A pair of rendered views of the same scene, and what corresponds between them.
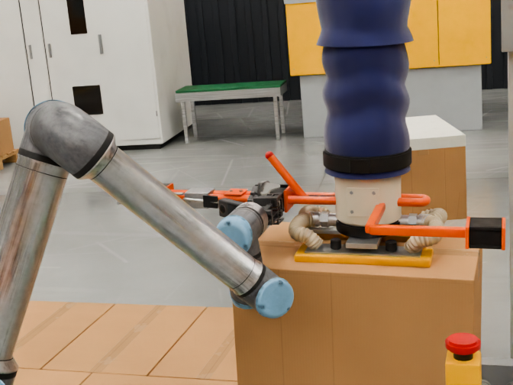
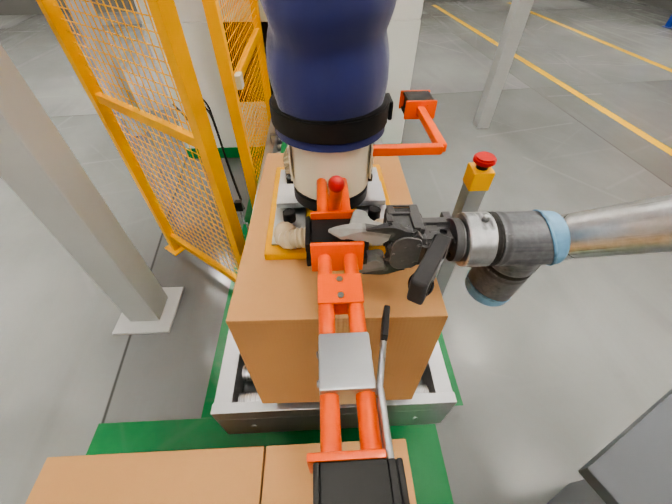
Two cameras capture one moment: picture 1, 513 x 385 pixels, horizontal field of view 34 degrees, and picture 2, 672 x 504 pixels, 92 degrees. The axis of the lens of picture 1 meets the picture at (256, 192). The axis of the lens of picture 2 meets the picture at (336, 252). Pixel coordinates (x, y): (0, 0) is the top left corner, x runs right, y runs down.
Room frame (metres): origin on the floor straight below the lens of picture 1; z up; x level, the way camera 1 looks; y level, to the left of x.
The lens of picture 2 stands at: (2.30, 0.30, 1.58)
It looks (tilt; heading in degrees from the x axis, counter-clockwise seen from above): 47 degrees down; 250
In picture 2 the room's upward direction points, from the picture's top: straight up
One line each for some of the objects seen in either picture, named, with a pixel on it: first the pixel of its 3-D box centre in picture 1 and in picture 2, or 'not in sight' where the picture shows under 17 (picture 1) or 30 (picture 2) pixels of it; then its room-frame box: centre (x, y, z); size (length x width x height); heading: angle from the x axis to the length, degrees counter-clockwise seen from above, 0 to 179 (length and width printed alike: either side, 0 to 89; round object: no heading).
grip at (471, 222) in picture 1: (485, 232); (417, 104); (1.76, -0.50, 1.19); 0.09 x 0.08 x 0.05; 163
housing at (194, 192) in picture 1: (200, 198); (345, 367); (2.23, 0.16, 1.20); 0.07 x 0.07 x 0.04; 73
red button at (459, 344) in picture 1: (462, 347); (483, 161); (1.54, -0.39, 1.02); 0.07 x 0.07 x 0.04
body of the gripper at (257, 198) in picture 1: (261, 211); (419, 237); (2.04, -0.01, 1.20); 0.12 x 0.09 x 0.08; 162
